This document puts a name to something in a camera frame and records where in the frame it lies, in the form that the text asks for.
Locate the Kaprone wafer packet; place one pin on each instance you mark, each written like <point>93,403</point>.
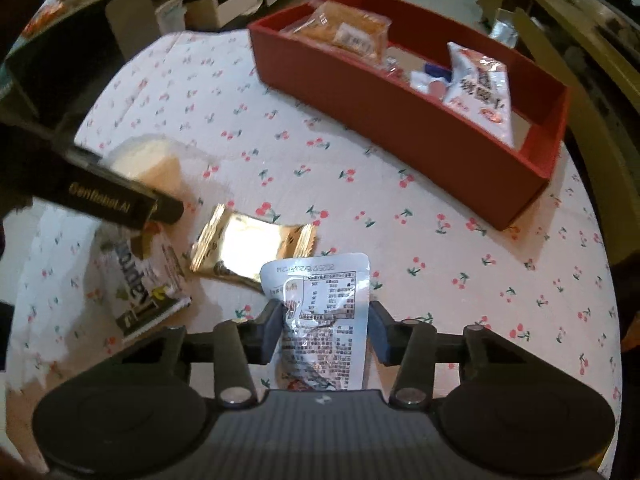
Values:
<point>142,277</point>

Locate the long side table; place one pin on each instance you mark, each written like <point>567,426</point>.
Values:
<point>73,58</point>

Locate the red cardboard box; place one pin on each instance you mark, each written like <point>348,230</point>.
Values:
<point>497,182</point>

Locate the sausage packet white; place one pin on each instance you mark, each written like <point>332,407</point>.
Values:
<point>432,84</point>

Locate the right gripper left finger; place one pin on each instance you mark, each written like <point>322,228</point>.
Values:
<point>237,345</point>

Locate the dark blue biscuit packet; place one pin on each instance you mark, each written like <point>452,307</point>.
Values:
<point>435,71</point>

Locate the gold foil snack packet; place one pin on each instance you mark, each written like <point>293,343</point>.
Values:
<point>233,247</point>

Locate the white red snack pouch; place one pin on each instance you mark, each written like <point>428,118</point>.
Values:
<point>479,91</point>

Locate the white storage box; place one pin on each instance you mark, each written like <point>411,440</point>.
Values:
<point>212,15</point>

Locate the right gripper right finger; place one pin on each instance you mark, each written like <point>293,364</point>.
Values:
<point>411,347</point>

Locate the clear packaged white bun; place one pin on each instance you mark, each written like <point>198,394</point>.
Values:
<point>163,164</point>

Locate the red pastry packet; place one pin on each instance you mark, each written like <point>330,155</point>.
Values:
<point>334,25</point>

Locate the cherry print tablecloth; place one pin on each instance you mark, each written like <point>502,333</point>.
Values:
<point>544,282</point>

